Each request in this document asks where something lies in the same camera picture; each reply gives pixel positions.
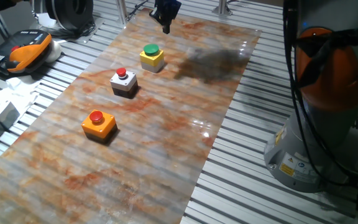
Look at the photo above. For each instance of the marble pattern glossy mat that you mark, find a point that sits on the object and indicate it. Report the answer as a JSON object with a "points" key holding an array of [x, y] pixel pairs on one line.
{"points": [[120, 161]]}

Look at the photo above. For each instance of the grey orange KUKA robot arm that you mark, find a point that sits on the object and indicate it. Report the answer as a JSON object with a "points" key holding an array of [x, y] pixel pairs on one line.
{"points": [[322, 140]]}

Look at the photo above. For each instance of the dark sleeved forearm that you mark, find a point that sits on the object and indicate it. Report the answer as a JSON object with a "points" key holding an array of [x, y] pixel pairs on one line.
{"points": [[5, 4]]}

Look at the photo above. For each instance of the orange box red button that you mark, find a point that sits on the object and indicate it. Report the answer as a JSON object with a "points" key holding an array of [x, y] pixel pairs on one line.
{"points": [[99, 127]]}

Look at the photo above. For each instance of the yellow box green button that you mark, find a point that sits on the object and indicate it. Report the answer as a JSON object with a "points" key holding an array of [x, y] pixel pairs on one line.
{"points": [[151, 60]]}

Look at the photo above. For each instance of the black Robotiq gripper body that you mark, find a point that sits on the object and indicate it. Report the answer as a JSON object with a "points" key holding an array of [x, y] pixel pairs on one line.
{"points": [[168, 5]]}

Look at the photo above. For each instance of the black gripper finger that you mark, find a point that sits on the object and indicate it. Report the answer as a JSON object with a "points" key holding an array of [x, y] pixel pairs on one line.
{"points": [[168, 20], [164, 21]]}

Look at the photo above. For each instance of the grey black box red button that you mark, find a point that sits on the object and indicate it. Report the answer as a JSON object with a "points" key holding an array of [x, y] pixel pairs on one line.
{"points": [[123, 82]]}

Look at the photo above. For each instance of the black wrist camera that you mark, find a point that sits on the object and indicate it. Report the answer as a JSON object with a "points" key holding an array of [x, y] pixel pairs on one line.
{"points": [[155, 15]]}

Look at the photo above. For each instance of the orange black teach pendant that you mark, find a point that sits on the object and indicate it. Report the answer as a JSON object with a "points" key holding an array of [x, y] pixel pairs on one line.
{"points": [[23, 53]]}

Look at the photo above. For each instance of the white box small green button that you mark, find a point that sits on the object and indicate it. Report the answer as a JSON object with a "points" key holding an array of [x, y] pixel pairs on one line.
{"points": [[5, 112]]}

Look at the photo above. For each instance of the black round reel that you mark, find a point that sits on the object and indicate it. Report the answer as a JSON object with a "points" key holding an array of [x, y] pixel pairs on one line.
{"points": [[67, 12]]}

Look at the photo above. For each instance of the silver aluminium frame beam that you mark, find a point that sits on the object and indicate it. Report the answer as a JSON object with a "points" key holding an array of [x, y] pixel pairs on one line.
{"points": [[222, 7]]}

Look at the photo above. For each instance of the white round object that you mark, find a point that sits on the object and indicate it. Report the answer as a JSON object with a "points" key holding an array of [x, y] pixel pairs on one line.
{"points": [[54, 51]]}

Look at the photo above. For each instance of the silver upright post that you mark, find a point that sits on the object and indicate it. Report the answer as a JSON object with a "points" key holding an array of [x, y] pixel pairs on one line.
{"points": [[122, 12]]}

